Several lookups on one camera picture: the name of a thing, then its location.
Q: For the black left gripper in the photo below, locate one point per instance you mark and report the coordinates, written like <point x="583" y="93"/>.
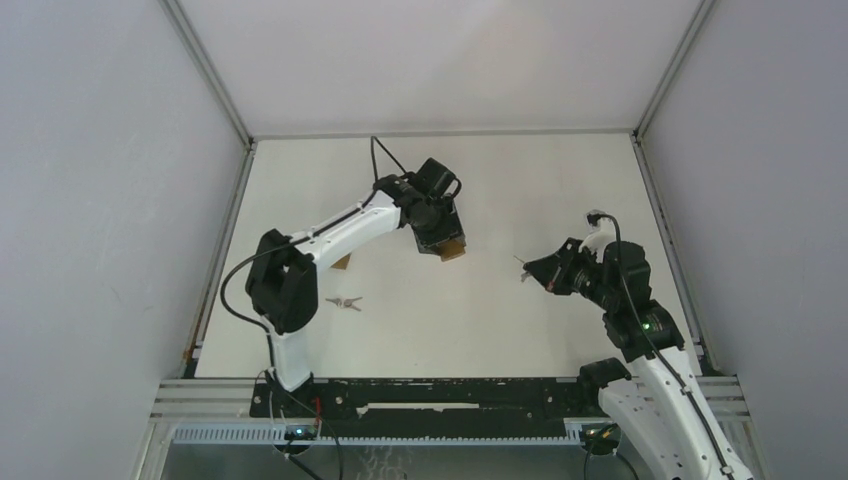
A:
<point x="450" y="228"/>

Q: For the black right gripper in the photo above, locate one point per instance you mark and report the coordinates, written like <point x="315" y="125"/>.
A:
<point x="551" y="271"/>

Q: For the silver key bunch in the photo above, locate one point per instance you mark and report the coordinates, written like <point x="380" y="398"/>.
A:
<point x="345" y="303"/>
<point x="520" y="265"/>

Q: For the long shackle brass padlock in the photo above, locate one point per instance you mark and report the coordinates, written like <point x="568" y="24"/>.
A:
<point x="451" y="249"/>

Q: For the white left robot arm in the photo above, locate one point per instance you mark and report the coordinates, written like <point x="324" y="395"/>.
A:
<point x="282" y="282"/>

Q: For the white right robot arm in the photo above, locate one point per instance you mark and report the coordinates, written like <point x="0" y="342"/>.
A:
<point x="651" y="391"/>

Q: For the short shackle brass padlock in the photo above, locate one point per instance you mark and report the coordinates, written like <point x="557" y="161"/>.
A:
<point x="342" y="263"/>

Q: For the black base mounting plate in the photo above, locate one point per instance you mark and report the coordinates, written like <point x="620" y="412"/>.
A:
<point x="450" y="409"/>

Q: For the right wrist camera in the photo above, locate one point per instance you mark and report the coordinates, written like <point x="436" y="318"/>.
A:
<point x="602" y="232"/>

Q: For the aluminium frame rails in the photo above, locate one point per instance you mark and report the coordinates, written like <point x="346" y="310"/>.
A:
<point x="203" y="400"/>

